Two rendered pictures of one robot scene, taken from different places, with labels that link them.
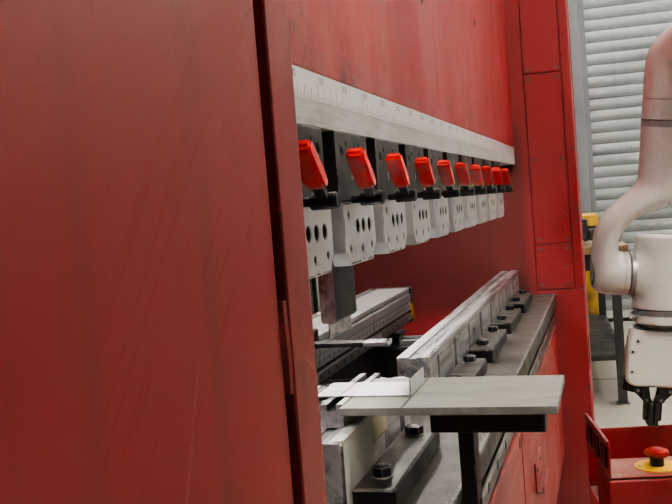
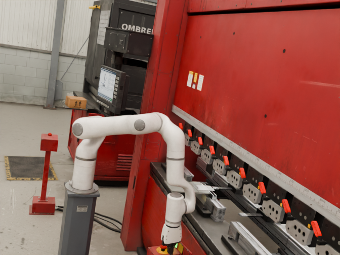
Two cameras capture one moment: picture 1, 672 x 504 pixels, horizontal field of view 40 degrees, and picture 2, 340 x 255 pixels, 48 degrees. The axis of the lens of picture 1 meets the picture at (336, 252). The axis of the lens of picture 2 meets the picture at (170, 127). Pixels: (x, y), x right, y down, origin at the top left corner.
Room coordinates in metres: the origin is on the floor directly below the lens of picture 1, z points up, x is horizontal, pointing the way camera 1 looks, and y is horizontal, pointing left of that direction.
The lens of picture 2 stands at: (2.99, -1.73, 1.88)
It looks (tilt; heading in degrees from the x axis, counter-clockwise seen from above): 12 degrees down; 143
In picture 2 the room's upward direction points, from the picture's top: 10 degrees clockwise
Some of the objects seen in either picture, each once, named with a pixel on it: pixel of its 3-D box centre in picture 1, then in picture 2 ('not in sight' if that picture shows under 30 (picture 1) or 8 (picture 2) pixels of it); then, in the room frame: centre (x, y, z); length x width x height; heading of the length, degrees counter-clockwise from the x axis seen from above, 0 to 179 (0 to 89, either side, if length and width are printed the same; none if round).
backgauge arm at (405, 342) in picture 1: (352, 356); not in sight; (2.61, -0.03, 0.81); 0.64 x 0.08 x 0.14; 73
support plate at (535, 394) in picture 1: (456, 394); (186, 186); (1.17, -0.14, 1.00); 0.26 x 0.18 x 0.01; 73
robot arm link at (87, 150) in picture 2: not in sight; (92, 136); (1.04, -0.80, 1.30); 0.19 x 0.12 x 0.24; 118
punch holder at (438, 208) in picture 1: (418, 194); (258, 184); (1.76, -0.17, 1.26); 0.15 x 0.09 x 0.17; 163
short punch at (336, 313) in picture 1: (338, 297); (210, 169); (1.21, 0.00, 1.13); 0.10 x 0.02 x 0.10; 163
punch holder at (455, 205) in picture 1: (437, 193); (280, 201); (1.95, -0.22, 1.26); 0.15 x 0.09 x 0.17; 163
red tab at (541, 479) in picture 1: (541, 469); not in sight; (2.14, -0.45, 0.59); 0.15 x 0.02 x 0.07; 163
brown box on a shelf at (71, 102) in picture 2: not in sight; (75, 101); (-1.29, 0.03, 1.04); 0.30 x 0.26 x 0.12; 167
